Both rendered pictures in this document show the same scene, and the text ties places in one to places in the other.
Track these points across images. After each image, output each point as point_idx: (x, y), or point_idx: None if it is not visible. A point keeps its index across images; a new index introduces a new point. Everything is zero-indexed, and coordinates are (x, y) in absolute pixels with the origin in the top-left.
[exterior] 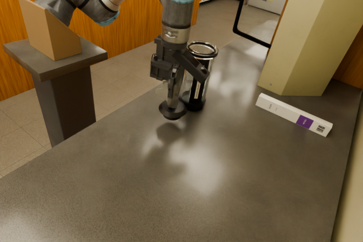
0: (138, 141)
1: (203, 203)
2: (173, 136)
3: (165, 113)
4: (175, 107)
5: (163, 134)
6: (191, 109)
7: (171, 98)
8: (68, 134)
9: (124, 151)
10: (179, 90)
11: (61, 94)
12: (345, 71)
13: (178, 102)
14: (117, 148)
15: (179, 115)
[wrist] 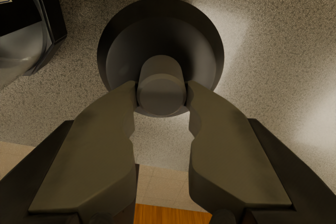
0: (276, 90)
1: None
2: (226, 7)
3: (215, 83)
4: (173, 60)
5: (226, 41)
6: None
7: (247, 117)
8: None
9: (314, 102)
10: (116, 108)
11: (124, 208)
12: None
13: (124, 62)
14: (305, 118)
15: (204, 20)
